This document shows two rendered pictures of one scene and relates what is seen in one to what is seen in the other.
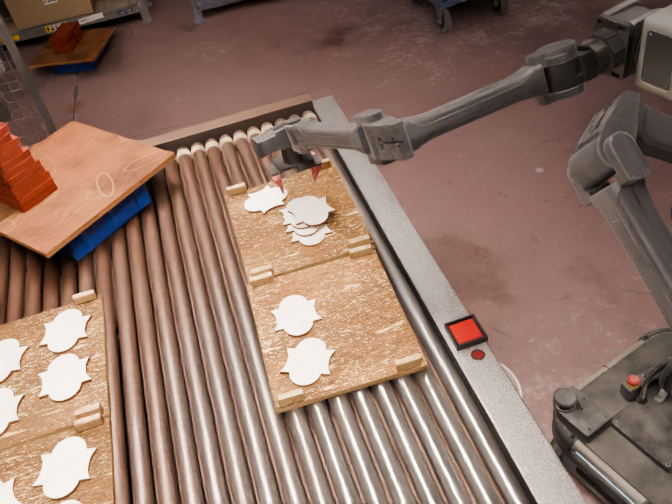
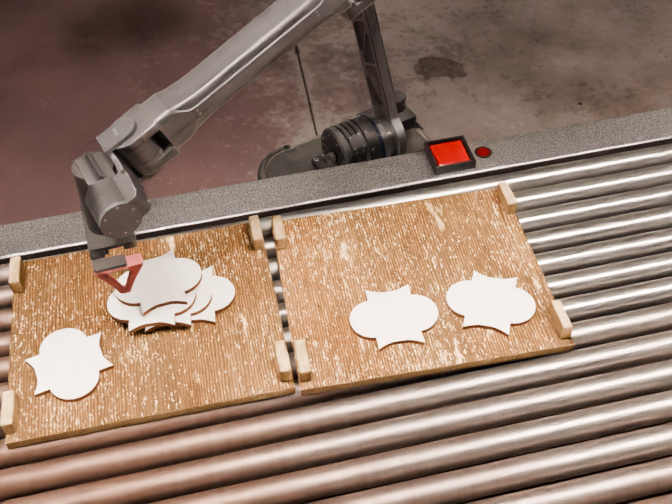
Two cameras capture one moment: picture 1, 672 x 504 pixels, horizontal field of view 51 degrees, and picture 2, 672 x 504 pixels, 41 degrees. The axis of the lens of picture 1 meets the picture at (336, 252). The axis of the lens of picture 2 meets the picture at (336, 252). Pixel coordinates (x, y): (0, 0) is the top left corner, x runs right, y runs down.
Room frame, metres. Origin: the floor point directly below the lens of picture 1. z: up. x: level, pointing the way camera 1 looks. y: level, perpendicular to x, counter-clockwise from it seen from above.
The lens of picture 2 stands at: (1.29, 0.99, 2.01)
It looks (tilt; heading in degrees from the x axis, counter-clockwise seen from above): 47 degrees down; 269
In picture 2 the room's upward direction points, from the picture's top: 3 degrees counter-clockwise
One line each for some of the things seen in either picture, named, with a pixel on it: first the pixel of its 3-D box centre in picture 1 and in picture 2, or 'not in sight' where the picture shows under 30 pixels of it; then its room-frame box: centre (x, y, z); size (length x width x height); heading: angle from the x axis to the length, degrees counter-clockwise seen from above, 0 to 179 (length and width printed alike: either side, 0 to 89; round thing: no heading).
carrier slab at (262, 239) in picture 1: (295, 220); (145, 323); (1.58, 0.10, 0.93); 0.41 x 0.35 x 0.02; 9
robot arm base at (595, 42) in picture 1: (600, 53); not in sight; (1.26, -0.61, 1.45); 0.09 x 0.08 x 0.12; 26
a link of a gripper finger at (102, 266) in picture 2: (284, 178); (118, 263); (1.59, 0.10, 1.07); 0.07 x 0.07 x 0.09; 15
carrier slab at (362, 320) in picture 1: (330, 323); (412, 281); (1.16, 0.05, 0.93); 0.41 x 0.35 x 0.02; 7
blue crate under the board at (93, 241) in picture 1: (79, 204); not in sight; (1.80, 0.74, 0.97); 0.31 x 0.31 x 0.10; 48
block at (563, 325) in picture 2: (291, 397); (560, 318); (0.95, 0.16, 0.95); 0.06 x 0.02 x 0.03; 97
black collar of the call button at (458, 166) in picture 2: (465, 332); (449, 154); (1.05, -0.26, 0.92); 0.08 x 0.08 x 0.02; 9
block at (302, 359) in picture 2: (261, 279); (302, 360); (1.34, 0.20, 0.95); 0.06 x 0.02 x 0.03; 97
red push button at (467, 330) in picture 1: (465, 332); (449, 155); (1.05, -0.26, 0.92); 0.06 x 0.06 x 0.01; 9
